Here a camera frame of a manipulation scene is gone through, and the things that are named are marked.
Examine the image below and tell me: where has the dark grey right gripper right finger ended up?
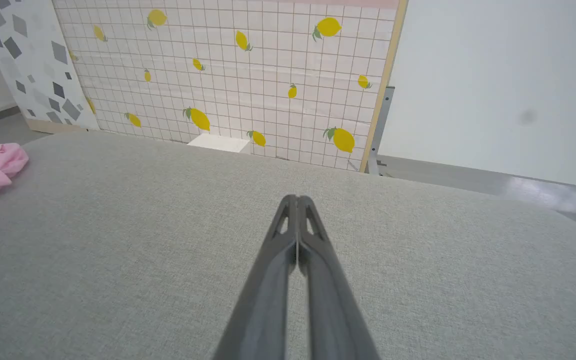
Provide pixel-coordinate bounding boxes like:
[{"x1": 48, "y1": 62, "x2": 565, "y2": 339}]
[{"x1": 297, "y1": 195, "x2": 382, "y2": 360}]

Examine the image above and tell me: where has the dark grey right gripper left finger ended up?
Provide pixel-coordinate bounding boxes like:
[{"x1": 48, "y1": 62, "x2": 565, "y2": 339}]
[{"x1": 213, "y1": 194, "x2": 299, "y2": 360}]

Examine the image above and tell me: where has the grey fabric sofa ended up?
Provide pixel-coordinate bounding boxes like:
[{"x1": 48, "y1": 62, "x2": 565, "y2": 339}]
[{"x1": 0, "y1": 131, "x2": 576, "y2": 360}]

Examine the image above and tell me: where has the white block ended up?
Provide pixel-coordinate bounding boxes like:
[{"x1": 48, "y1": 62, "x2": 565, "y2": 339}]
[{"x1": 187, "y1": 132, "x2": 252, "y2": 154}]

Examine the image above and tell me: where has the lemon print tile panel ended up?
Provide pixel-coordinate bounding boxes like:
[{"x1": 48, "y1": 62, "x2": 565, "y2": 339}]
[{"x1": 52, "y1": 0, "x2": 410, "y2": 173}]

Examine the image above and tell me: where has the grey terrazzo pattern panel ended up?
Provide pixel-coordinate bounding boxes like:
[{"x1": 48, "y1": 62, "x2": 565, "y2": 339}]
[{"x1": 0, "y1": 0, "x2": 100, "y2": 135}]

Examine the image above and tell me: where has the grey metal panel bracket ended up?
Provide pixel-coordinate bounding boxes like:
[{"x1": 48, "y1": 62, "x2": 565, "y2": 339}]
[{"x1": 366, "y1": 86, "x2": 396, "y2": 177}]

